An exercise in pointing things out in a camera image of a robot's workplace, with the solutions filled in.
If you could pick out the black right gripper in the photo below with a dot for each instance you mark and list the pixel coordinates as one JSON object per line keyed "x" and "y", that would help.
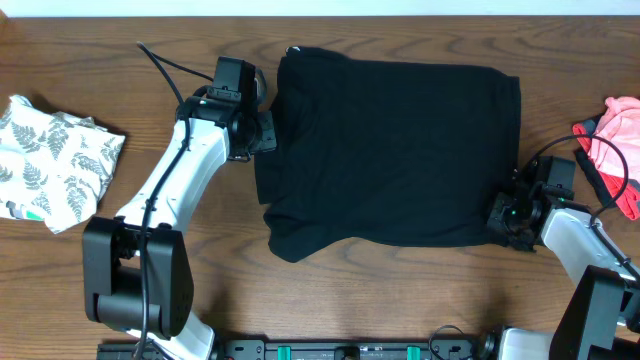
{"x": 494, "y": 222}

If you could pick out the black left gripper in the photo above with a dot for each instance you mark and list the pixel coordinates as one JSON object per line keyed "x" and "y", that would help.
{"x": 268, "y": 139}

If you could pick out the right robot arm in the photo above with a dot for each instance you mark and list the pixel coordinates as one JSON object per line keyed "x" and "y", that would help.
{"x": 606, "y": 294}

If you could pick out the white fern-print fabric bag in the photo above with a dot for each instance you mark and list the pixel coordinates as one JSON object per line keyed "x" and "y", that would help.
{"x": 55, "y": 168}

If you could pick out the pink garment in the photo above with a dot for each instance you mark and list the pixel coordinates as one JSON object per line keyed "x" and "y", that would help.
{"x": 620, "y": 126}

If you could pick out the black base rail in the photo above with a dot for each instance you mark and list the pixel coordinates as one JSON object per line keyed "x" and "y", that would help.
{"x": 446, "y": 347}

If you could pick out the black t-shirt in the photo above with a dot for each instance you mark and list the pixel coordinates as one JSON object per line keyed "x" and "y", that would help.
{"x": 400, "y": 154}

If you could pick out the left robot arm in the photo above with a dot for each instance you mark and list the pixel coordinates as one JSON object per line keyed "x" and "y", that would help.
{"x": 137, "y": 277}

